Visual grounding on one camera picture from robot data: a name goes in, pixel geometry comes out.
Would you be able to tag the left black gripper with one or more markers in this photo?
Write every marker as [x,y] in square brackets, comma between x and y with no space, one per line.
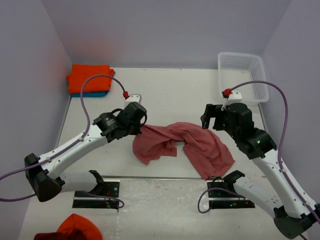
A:
[137,130]

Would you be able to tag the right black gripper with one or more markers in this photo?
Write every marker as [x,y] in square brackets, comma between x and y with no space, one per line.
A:
[212,111]

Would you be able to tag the pink t shirt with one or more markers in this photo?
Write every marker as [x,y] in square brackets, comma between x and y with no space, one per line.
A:
[209,156]

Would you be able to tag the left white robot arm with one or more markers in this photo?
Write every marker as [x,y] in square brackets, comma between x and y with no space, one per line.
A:
[46,173]

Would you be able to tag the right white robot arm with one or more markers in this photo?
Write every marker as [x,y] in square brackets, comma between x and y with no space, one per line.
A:
[293,211]

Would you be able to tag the folded blue t shirt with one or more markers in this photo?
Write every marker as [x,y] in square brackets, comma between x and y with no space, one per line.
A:
[97,87]

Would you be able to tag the white plastic basket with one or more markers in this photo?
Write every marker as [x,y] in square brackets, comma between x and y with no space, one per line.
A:
[237,68]

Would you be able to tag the orange cloth at front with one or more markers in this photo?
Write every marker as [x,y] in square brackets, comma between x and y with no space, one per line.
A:
[76,224]

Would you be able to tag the dark red cloth at front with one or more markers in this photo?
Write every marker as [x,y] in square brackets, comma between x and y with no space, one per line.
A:
[60,236]

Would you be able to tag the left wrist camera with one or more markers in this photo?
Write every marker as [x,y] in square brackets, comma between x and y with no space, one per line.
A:
[133,98]

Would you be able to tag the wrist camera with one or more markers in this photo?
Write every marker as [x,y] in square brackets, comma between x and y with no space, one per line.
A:
[231,97]
[133,98]

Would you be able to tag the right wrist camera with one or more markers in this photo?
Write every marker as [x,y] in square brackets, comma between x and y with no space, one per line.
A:
[231,97]

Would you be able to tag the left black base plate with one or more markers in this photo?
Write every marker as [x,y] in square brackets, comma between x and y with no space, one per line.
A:
[103,197]

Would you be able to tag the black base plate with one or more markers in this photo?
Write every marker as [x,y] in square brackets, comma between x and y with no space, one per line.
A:
[103,197]
[219,199]

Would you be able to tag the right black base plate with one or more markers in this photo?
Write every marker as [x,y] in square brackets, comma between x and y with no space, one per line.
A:
[219,199]

